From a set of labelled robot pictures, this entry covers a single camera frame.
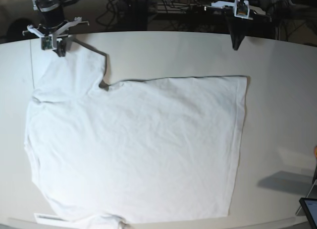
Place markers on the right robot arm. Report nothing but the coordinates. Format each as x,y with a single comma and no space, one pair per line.
52,13

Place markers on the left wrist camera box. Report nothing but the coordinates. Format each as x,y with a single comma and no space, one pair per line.
241,9

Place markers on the tablet screen with stand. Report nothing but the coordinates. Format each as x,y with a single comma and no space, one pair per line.
308,204

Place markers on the white T-shirt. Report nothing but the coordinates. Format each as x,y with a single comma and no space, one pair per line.
134,152

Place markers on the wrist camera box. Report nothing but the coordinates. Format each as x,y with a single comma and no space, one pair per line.
241,9
46,43

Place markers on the white label strip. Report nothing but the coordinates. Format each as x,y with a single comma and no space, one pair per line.
50,220

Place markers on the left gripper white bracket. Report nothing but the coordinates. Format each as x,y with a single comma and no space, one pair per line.
238,27

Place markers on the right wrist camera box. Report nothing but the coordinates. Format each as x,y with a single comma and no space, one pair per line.
46,43

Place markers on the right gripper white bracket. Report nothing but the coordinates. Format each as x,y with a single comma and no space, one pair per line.
57,32

